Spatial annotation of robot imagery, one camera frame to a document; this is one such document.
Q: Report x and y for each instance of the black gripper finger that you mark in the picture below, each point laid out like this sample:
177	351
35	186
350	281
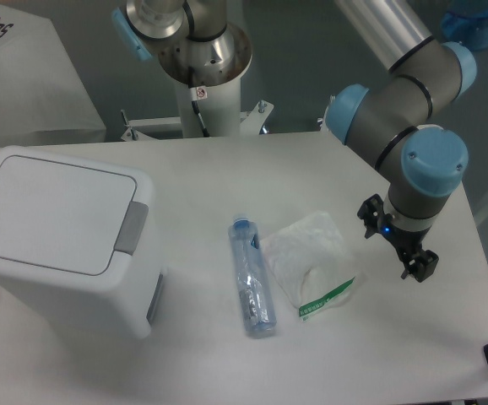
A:
371	213
420	266

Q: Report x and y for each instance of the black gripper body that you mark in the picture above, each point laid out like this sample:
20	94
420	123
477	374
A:
406	243

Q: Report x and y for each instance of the white push-button trash can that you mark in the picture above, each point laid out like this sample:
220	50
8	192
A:
78	240

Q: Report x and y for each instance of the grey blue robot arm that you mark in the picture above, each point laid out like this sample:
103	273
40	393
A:
205	56

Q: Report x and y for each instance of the white plastic tissue pack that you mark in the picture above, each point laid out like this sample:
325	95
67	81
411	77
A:
311	262

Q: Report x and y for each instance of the clear plastic water bottle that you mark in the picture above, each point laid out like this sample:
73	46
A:
252	284

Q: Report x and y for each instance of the blue water jug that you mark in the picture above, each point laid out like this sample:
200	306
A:
466	22

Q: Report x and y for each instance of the white cardboard box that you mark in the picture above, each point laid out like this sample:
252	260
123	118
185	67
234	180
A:
42	99

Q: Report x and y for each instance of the white metal base frame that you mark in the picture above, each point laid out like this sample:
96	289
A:
251	123

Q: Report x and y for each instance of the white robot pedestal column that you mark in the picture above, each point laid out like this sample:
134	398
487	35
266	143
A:
217	108

